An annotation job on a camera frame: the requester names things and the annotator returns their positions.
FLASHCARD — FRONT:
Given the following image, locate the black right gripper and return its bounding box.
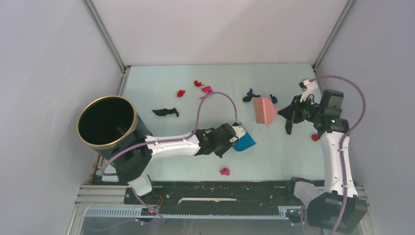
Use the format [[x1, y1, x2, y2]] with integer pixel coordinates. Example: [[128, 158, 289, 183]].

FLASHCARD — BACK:
[[279, 94, 323, 124]]

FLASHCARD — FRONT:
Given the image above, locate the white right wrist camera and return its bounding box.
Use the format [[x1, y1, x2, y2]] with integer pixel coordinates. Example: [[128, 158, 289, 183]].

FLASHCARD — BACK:
[[299, 79, 319, 102]]

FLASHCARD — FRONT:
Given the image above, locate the long black paper scrap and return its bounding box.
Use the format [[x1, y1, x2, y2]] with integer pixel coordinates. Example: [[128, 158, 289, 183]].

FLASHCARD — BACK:
[[285, 120, 293, 135]]

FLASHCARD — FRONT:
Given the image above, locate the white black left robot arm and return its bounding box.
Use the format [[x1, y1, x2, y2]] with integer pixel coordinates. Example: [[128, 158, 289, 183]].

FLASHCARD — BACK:
[[116, 123, 247, 204]]

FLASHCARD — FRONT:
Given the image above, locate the blue plastic dustpan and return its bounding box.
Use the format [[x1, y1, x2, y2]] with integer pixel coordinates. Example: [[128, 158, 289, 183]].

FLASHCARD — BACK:
[[232, 123, 256, 152]]

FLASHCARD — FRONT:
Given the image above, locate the black paper strip left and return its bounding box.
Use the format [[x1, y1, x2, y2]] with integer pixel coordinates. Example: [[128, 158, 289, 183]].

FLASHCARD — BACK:
[[152, 108, 180, 117]]

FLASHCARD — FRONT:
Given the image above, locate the magenta paper scrap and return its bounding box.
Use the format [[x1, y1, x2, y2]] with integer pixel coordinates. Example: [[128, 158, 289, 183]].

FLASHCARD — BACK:
[[200, 86, 213, 99]]

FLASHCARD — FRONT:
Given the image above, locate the red paper scrap left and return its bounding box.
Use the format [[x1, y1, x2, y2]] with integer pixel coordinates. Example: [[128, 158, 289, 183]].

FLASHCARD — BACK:
[[177, 90, 185, 97]]

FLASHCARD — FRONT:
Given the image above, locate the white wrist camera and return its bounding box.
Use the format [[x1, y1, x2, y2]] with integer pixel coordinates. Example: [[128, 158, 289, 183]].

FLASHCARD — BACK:
[[299, 79, 319, 102], [230, 125, 247, 144]]

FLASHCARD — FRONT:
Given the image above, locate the dark navy paper scrap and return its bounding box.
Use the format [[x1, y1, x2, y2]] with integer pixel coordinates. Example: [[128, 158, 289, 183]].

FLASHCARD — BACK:
[[242, 88, 261, 102]]

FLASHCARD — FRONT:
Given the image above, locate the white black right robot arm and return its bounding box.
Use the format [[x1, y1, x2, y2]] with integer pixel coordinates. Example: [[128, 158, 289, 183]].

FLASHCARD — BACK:
[[278, 90, 368, 234]]

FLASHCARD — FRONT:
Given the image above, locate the red paper scrap right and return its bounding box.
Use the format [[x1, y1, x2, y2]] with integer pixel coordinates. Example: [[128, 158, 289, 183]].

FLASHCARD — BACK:
[[311, 133, 320, 141]]

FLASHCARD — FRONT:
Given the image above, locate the pink hand brush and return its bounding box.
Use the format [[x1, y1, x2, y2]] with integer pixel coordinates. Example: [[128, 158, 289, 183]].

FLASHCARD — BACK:
[[252, 97, 279, 125]]

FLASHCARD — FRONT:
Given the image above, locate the small blue paper scrap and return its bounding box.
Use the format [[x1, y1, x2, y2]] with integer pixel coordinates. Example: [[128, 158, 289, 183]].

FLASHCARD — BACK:
[[270, 94, 278, 104]]

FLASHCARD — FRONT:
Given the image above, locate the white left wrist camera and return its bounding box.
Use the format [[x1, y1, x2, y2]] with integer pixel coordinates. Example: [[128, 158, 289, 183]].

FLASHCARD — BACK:
[[230, 125, 247, 144]]

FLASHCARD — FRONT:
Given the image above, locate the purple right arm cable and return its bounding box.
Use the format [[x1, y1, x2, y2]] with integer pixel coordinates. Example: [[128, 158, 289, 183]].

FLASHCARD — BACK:
[[309, 75, 367, 235]]

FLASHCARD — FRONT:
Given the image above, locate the small red paper scrap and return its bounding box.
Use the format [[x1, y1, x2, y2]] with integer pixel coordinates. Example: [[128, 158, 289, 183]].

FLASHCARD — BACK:
[[194, 80, 205, 87]]

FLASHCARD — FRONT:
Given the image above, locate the pink paper scrap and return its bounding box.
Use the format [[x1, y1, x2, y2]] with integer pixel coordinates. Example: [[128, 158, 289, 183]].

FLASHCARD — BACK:
[[219, 167, 231, 176]]

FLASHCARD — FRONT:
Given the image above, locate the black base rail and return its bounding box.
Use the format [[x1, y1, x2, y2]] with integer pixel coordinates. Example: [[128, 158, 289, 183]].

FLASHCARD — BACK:
[[142, 181, 302, 218]]

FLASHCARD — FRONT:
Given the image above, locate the black gold-rimmed bin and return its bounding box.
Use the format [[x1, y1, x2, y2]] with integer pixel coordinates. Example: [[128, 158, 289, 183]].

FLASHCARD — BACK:
[[77, 95, 152, 160]]

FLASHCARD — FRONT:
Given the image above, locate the aluminium frame rail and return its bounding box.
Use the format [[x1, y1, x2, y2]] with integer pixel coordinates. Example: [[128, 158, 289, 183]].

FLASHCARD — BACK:
[[76, 185, 370, 224]]

